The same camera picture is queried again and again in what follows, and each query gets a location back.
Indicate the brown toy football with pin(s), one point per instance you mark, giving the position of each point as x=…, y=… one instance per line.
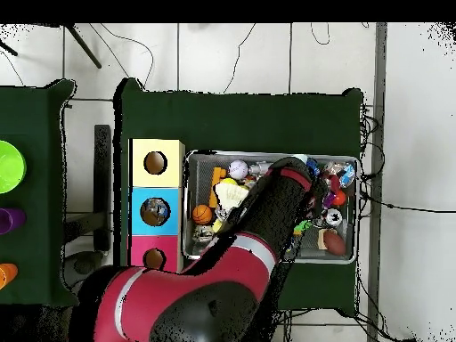
x=334, y=243

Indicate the small clear water bottle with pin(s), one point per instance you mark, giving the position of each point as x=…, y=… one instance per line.
x=156, y=211

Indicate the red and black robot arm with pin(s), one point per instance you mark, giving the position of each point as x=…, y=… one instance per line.
x=213, y=285

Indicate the silver mesh bin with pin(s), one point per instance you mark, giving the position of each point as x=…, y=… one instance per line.
x=342, y=258

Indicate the wooden box with three holes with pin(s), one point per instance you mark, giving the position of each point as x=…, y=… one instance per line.
x=156, y=174

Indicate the white toy baseball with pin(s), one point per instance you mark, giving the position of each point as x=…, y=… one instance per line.
x=238, y=170

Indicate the cream waffle cloth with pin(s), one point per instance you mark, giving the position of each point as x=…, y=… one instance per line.
x=231, y=196

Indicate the yellow ball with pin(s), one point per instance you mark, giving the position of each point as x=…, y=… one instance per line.
x=229, y=181

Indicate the orange toy basketball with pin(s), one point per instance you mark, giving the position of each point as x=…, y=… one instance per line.
x=202, y=214

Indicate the black tripod leg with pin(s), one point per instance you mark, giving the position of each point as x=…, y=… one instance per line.
x=83, y=46

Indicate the dark green side tablecloth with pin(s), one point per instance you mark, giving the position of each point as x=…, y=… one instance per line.
x=32, y=117

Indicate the bright green bowl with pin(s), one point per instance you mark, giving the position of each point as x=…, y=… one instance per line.
x=10, y=167

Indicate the purple plastic cup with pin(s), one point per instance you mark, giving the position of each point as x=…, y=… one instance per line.
x=10, y=221

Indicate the orange plastic cup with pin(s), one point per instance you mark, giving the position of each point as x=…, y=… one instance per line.
x=7, y=276

